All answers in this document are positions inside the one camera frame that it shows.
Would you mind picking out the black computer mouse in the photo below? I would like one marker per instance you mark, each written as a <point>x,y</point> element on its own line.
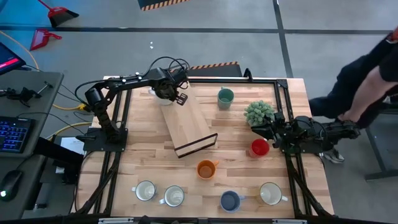
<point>11,183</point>

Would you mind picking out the black computer monitor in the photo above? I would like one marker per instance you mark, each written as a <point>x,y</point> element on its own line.
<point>9,59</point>

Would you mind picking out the silver metal bracket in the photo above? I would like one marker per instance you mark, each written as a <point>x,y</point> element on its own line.
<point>115,220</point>
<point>289,221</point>

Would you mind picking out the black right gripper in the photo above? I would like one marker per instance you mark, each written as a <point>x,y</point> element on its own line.
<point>280,130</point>

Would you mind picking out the red mug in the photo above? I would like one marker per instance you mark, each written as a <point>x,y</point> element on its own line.
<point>259,147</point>

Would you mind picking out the person's shoe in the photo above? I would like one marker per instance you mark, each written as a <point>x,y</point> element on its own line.
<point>334,155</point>

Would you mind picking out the black metal table leg frame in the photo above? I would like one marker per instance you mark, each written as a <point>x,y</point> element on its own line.
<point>382,149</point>

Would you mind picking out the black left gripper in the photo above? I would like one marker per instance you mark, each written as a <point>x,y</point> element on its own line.
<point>169,85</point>

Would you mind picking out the red dustpan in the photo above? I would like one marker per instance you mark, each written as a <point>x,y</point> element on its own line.
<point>40,39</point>

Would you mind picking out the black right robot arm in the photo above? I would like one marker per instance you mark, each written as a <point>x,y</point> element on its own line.
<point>311,132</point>

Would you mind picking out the black keyboard blue backlight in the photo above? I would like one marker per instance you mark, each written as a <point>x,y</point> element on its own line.
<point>14,135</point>

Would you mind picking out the red broom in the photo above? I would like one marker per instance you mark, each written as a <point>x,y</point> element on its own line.
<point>60,15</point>

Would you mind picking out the green succulent in patterned pot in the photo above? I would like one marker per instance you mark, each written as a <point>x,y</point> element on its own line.
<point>258,112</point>

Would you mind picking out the orange mug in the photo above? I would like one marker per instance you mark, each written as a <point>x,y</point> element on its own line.
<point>205,170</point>

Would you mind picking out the grey desk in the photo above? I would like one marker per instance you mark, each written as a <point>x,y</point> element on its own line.
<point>37,104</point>

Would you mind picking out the black clamp knob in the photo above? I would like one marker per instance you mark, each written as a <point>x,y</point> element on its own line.
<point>247,74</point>

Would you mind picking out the black mat hazard stripe edge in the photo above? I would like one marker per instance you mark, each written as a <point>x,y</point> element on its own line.
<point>214,71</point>
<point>155,3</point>

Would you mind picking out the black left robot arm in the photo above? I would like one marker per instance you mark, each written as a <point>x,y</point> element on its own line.
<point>124,80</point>

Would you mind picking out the blue mug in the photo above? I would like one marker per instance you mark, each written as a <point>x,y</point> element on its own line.
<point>230,201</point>

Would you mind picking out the white paper sheet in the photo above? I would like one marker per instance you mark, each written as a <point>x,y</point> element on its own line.
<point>73,145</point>

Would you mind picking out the green faceted mug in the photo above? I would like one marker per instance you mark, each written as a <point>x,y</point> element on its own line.
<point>225,99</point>

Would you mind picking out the black clamp tool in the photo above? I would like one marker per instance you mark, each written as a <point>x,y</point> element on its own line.
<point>21,94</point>

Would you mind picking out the pale grey ceramic mug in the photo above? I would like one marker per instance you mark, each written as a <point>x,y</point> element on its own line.
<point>145,190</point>
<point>270,193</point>
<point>174,196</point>

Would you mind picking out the person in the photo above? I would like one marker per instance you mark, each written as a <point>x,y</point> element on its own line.
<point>357,77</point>

